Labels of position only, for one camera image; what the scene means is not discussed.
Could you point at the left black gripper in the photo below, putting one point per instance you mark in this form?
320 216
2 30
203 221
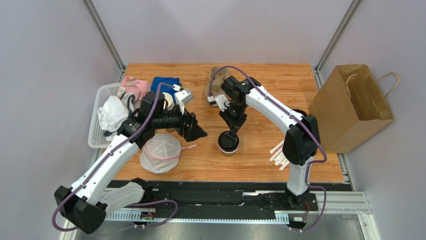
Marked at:
191 134

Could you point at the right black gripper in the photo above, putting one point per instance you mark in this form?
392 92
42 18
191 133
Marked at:
235 117

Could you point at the black cup lid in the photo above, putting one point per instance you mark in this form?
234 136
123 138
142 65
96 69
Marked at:
228 142

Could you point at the paper coffee cup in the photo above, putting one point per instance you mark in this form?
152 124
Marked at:
227 153

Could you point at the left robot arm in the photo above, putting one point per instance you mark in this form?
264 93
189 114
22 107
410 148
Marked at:
84 203

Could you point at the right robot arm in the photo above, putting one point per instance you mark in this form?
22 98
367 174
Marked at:
301 133

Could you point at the cardboard cup carrier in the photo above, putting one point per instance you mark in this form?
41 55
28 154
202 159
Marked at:
215 80

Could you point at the white mesh food cover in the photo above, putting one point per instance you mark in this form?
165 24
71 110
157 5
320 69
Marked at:
162 153

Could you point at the stack of paper cups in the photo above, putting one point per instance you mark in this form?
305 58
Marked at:
169 102

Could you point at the bundle of white straws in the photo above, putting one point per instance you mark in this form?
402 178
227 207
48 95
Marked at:
277 156

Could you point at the blue folded cloth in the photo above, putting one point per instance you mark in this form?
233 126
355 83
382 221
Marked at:
165 88

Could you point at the stack of black lids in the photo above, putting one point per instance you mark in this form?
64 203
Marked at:
303 113

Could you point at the pink cloth bag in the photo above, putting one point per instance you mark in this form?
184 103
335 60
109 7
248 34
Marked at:
136 90

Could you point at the white crumpled cloth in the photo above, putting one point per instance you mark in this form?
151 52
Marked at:
113 113

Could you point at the white plastic basket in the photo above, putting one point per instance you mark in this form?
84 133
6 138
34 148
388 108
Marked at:
96 138

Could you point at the brown paper bag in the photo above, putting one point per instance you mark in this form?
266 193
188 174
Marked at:
350 108

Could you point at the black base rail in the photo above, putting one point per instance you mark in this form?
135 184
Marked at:
204 200

